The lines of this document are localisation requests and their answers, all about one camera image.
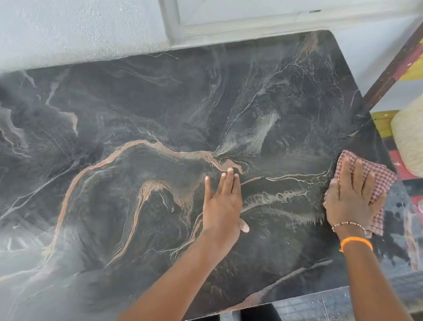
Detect person's left hand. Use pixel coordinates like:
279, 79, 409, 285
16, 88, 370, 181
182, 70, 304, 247
197, 165, 257, 248

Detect person's right hand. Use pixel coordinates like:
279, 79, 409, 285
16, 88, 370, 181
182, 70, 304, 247
322, 155, 391, 236

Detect red checked cloth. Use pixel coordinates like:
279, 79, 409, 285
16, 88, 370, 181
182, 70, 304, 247
319, 148, 400, 237

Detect person's right forearm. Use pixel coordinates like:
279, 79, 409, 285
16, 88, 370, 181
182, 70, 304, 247
332, 224, 423, 321

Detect person's left forearm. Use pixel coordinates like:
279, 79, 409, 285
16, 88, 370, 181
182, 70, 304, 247
105, 216, 243, 321

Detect orange wristband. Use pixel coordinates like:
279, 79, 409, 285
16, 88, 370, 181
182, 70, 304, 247
339, 234, 375, 257

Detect colourful painted wooden shelf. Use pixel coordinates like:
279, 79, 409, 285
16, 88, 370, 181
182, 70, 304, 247
349, 0, 423, 230

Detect beaded bracelet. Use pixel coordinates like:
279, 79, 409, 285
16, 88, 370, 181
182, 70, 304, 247
330, 219, 369, 238

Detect white window frame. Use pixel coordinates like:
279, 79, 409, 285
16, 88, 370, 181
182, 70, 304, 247
144, 0, 423, 73

